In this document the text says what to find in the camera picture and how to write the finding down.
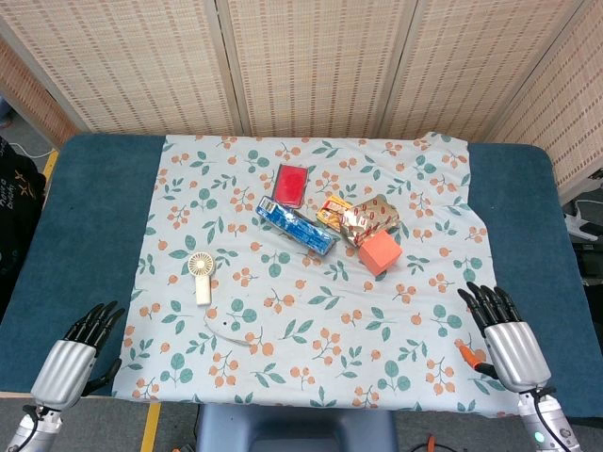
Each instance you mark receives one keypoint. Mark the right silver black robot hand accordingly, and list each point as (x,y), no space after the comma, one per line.
(513,346)

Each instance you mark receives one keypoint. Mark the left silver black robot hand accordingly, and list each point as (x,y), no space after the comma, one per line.
(66,365)

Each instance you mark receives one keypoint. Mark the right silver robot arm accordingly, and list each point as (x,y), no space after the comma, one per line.
(546,421)

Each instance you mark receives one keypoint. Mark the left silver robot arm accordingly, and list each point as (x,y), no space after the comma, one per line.
(30,428)

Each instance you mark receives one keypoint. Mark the small white handheld fan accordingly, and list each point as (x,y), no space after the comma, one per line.
(201,278)

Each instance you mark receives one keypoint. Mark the orange cube block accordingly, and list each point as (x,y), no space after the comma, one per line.
(379,254)

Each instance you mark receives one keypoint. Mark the black printed bag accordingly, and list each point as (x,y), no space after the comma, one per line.
(18,207)

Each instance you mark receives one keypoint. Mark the gold foil snack bag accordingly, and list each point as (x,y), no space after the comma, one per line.
(369,220)

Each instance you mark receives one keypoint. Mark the floral patterned tablecloth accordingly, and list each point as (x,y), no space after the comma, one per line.
(306,282)

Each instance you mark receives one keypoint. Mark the yellow red snack box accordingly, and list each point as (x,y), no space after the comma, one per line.
(333,213)

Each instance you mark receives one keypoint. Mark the blue snack package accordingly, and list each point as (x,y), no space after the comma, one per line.
(296,226)

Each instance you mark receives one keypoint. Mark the red rectangular box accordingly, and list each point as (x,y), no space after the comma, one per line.
(289,185)

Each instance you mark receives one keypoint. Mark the bamboo folding screen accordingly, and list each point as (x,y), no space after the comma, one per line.
(301,66)

